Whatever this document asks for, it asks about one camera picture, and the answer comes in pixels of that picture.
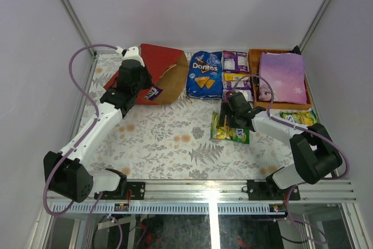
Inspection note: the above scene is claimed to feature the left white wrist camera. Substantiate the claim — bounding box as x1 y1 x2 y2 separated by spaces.
116 46 145 67

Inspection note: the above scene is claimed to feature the red brown paper bag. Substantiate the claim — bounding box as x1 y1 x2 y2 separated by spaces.
103 43 190 106

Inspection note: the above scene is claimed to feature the green yellow candy packet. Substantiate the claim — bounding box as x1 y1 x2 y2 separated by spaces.
279 110 319 126

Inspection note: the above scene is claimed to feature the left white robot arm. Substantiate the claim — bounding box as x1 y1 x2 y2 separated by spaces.
43 57 153 202

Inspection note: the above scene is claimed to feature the purple Frozen cloth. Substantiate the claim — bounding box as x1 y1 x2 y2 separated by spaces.
259 52 307 104

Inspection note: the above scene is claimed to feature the blue chips bag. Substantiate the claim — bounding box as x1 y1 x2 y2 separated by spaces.
186 51 223 99

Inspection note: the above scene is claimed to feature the grey slotted cable duct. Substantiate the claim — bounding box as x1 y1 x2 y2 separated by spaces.
68 202 284 215

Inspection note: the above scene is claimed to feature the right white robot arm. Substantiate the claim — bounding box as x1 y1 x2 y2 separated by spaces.
219 92 343 201

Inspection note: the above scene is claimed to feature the yellow candy bar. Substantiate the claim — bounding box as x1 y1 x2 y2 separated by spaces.
223 72 249 82

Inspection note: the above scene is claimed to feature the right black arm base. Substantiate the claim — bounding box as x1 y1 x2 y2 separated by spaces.
241 174 291 201

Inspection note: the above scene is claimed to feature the aluminium front rail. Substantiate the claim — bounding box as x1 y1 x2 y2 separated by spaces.
43 177 358 203

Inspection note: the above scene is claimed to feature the purple Fox's packet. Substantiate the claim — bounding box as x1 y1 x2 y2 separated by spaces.
145 86 163 101
222 80 254 102

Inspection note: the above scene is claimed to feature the purple snack packet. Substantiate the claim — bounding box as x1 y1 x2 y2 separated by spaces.
223 51 249 73

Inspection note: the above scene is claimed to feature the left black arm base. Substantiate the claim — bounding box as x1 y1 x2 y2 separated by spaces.
92 170 146 201

